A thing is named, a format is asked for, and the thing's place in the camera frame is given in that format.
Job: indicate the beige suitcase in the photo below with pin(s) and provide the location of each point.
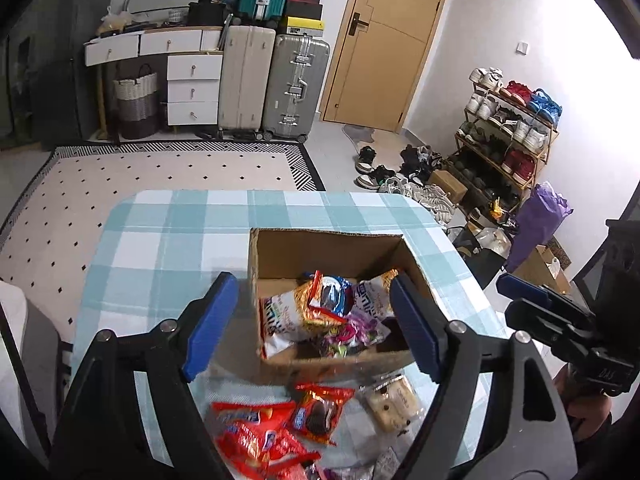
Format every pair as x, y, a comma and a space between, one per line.
245, 70

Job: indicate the red cookie snack packet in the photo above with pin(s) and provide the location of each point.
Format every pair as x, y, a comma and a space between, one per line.
318, 411

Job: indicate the person's right hand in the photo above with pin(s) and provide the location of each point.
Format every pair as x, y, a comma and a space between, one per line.
586, 412

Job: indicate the woven laundry basket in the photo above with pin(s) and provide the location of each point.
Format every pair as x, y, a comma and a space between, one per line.
138, 104

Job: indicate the white orange noodle snack bag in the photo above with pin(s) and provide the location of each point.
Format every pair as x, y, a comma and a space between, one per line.
294, 317

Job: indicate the clear bread pastry pack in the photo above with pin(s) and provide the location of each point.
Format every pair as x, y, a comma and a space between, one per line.
393, 403

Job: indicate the silver suitcase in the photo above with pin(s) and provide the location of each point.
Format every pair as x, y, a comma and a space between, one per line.
295, 81

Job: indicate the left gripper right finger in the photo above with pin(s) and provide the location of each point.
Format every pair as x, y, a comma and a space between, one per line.
422, 324

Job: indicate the small cardboard box on floor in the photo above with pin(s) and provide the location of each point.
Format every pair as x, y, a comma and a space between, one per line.
453, 188

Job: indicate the wooden door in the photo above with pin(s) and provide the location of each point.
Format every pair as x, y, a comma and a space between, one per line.
378, 60

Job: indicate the wooden shoe rack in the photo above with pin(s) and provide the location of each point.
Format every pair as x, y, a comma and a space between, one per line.
504, 141

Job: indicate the white drawer desk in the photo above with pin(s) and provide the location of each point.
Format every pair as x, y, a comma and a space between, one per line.
188, 63

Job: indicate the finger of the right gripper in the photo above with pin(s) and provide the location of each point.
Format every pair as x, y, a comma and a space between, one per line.
557, 320
514, 288

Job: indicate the red chip bag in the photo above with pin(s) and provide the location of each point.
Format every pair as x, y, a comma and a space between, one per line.
254, 439

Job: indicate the cardboard SF box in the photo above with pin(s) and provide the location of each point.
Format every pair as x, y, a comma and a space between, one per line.
279, 261

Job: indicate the blue snack packet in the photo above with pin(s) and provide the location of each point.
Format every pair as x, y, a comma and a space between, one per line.
329, 296

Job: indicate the purple candy bag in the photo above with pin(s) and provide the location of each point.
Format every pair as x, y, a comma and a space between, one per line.
359, 332

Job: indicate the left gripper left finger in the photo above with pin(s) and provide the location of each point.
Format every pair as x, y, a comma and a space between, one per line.
203, 322

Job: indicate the dotted floor rug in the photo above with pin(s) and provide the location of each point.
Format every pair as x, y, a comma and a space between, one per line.
50, 237

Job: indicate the stacked shoe boxes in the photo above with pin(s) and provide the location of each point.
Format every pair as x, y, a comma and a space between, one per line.
302, 18

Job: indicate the black shopping bag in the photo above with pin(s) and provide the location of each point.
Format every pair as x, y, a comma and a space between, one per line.
484, 252

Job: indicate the black refrigerator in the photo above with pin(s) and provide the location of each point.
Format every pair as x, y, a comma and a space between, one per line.
53, 97

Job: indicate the checkered teal tablecloth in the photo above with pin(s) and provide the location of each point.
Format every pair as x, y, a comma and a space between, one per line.
161, 249

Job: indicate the black box on desk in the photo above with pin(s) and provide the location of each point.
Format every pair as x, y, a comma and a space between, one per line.
207, 13

